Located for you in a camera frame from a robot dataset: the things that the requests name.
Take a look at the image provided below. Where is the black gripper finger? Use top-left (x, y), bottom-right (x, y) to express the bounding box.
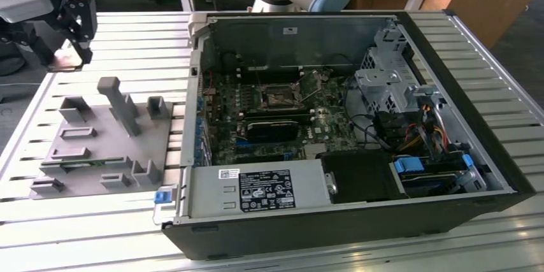
top-left (63, 0), bottom-right (97, 64)
top-left (8, 25), bottom-right (57, 66)

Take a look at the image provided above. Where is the silver CPU with green edge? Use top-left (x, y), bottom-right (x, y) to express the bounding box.
top-left (48, 48), bottom-right (84, 73)

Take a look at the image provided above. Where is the CPU socket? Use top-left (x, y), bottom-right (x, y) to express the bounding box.
top-left (257, 84), bottom-right (307, 111)

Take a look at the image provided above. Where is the grey plastic parts rack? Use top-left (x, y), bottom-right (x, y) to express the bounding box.
top-left (27, 76), bottom-right (176, 202)

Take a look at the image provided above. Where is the green RAM stick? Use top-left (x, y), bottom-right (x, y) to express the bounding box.
top-left (59, 156), bottom-right (128, 167)

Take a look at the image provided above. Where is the blue plastic case latch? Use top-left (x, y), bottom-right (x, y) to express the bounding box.
top-left (153, 190), bottom-right (176, 205)

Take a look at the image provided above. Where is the black RAM stick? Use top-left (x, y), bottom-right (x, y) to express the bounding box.
top-left (244, 111), bottom-right (309, 122)

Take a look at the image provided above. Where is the black graphics card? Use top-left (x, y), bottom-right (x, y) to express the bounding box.
top-left (245, 120), bottom-right (301, 145)

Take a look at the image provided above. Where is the green motherboard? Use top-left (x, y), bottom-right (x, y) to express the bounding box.
top-left (196, 66), bottom-right (384, 166)

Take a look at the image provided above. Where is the silver power supply with label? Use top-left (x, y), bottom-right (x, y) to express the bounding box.
top-left (185, 162), bottom-right (336, 219)

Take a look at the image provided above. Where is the small silver heat sink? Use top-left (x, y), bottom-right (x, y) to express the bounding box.
top-left (301, 143), bottom-right (327, 159)

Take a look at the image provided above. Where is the silver metal drive cage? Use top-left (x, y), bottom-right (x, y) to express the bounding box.
top-left (353, 25), bottom-right (428, 118)

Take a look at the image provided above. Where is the black plastic shroud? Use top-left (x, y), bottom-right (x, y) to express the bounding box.
top-left (317, 150), bottom-right (407, 204)

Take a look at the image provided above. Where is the black open PC case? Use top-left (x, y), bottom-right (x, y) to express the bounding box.
top-left (160, 10), bottom-right (536, 262)

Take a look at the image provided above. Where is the hard disk in blue carrier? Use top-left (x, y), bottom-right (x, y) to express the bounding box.
top-left (393, 152), bottom-right (475, 198)

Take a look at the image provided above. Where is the metal socket cover frame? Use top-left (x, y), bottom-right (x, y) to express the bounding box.
top-left (296, 67), bottom-right (329, 96)

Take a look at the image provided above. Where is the thin black cable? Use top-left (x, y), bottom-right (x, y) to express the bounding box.
top-left (343, 76), bottom-right (395, 152)

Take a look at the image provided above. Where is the red and yellow wire bundle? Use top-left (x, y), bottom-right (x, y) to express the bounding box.
top-left (397, 115), bottom-right (452, 154)

